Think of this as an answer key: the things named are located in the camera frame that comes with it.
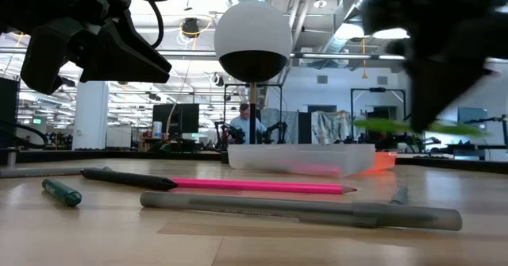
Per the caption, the patterned hanging cloth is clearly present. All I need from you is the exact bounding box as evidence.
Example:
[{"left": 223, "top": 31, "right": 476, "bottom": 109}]
[
  {"left": 260, "top": 107, "right": 299, "bottom": 140},
  {"left": 310, "top": 110, "right": 355, "bottom": 145}
]

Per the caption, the clear supply box orange lid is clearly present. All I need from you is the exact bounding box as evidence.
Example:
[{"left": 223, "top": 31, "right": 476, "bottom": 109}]
[{"left": 227, "top": 143, "right": 398, "bottom": 179}]

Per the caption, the pink pencil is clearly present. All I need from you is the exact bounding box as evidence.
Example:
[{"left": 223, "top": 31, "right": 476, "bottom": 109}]
[{"left": 170, "top": 177, "right": 357, "bottom": 196}]

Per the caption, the long grey pen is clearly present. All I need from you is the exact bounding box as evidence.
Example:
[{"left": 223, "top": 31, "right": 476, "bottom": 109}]
[{"left": 139, "top": 191, "right": 464, "bottom": 232}]

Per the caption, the person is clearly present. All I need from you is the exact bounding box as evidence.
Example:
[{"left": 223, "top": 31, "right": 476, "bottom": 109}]
[{"left": 229, "top": 102, "right": 267, "bottom": 145}]

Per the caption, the black computer monitor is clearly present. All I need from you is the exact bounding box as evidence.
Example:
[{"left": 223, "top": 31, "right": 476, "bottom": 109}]
[{"left": 152, "top": 102, "right": 200, "bottom": 136}]

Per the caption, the black marker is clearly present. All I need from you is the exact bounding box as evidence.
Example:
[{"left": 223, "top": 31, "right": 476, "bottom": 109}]
[{"left": 80, "top": 168, "right": 179, "bottom": 192}]

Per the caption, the lime green pen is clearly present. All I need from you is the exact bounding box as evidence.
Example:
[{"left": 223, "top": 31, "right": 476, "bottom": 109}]
[{"left": 352, "top": 118, "right": 485, "bottom": 137}]

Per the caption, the white globe lamp black base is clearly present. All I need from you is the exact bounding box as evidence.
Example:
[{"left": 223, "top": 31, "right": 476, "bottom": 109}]
[{"left": 214, "top": 0, "right": 294, "bottom": 164}]

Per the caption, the grey wall monitor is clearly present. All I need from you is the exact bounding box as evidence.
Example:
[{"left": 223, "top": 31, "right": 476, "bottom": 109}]
[{"left": 456, "top": 106, "right": 489, "bottom": 125}]

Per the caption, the white building column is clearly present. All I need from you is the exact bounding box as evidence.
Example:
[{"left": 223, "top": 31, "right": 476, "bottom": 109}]
[{"left": 72, "top": 79, "right": 111, "bottom": 151}]

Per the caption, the white cabinet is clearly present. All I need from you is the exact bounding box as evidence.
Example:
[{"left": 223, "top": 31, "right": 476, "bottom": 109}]
[{"left": 106, "top": 125, "right": 133, "bottom": 148}]

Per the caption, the light grey pen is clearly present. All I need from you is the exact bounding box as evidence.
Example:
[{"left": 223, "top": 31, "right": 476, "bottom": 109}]
[{"left": 0, "top": 166, "right": 114, "bottom": 179}]

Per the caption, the black ceiling device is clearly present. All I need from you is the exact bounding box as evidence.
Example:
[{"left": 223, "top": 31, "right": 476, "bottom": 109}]
[{"left": 181, "top": 17, "right": 201, "bottom": 39}]

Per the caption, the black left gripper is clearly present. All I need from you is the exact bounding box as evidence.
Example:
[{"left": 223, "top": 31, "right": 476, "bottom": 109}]
[{"left": 20, "top": 0, "right": 173, "bottom": 95}]

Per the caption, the green marker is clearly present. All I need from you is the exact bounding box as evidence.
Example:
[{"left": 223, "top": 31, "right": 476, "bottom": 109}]
[{"left": 41, "top": 178, "right": 83, "bottom": 208}]

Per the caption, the black metal frame stand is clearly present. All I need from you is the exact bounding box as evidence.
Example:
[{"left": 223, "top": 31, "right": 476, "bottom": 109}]
[
  {"left": 350, "top": 87, "right": 407, "bottom": 145},
  {"left": 223, "top": 83, "right": 284, "bottom": 145}
]

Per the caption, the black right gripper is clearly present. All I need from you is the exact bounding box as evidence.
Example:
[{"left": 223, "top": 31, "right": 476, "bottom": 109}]
[{"left": 363, "top": 0, "right": 508, "bottom": 134}]

